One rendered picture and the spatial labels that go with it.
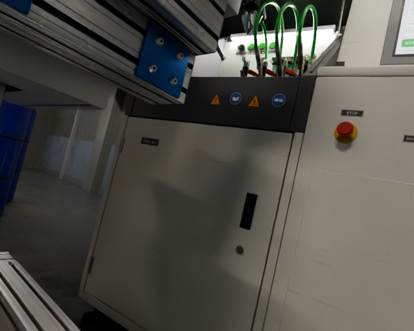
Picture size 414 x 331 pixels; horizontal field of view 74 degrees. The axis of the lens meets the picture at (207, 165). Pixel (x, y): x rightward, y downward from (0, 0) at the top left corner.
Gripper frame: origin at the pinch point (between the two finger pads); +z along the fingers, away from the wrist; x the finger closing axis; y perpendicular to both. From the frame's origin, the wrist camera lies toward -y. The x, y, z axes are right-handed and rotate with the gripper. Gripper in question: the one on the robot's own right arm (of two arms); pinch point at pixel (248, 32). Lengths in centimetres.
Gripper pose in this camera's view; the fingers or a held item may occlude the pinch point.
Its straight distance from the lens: 127.0
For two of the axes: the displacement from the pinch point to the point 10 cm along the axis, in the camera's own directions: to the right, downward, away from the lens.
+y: -4.9, -1.7, -8.6
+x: 8.4, 1.6, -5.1
